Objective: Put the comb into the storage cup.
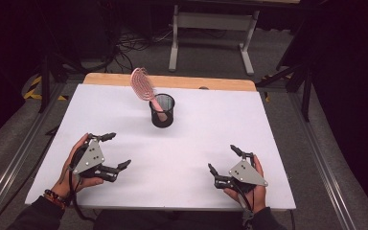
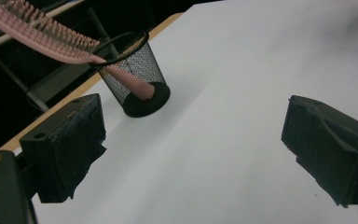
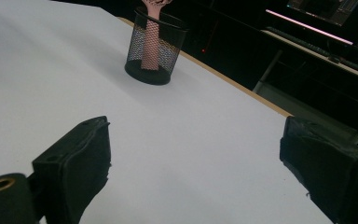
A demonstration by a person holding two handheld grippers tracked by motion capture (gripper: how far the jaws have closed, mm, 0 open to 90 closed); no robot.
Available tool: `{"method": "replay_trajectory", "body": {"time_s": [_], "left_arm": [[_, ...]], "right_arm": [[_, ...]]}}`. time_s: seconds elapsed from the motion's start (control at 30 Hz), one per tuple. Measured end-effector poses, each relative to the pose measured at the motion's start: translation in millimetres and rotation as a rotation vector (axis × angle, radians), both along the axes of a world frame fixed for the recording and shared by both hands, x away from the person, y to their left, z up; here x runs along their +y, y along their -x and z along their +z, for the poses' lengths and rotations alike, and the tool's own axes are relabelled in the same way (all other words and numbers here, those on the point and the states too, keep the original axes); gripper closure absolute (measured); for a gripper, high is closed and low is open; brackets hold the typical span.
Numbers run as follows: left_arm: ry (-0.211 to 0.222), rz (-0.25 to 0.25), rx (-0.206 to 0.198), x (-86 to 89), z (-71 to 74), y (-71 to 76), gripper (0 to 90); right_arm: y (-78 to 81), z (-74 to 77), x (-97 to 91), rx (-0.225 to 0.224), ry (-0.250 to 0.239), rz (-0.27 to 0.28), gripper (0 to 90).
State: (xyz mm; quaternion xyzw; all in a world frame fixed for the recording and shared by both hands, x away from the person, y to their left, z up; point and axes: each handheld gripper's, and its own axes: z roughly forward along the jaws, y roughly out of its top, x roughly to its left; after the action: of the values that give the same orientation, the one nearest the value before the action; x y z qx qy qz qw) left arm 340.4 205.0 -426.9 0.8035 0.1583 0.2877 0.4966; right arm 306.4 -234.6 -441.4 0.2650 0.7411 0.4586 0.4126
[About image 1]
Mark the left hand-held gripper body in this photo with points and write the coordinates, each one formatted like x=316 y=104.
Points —
x=91 y=158

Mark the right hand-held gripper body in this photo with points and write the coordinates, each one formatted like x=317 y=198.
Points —
x=246 y=174

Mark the black mesh pen holder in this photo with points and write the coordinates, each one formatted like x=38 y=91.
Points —
x=164 y=123

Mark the pink hairbrush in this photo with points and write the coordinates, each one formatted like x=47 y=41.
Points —
x=156 y=103

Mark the person's right hand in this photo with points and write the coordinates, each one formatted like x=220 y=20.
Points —
x=258 y=198

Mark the person's left hand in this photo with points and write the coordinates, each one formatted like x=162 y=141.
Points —
x=64 y=182

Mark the white board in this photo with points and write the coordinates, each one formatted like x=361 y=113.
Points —
x=159 y=179

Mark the person's lap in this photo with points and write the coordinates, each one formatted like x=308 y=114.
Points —
x=172 y=221

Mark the grey table grommet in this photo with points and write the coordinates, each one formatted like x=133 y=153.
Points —
x=203 y=87

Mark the black metal stand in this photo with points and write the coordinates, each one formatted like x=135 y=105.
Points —
x=306 y=92
x=45 y=83

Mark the yellow black hazard tape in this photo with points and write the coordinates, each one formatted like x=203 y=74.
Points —
x=32 y=92

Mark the wooden table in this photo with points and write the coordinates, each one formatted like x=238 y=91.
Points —
x=185 y=82

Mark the black table bracket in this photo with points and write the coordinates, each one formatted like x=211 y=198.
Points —
x=53 y=130

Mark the aluminium rail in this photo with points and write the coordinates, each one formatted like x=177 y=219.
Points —
x=12 y=166
x=326 y=179

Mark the grey metal desk frame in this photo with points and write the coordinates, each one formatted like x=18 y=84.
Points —
x=214 y=21

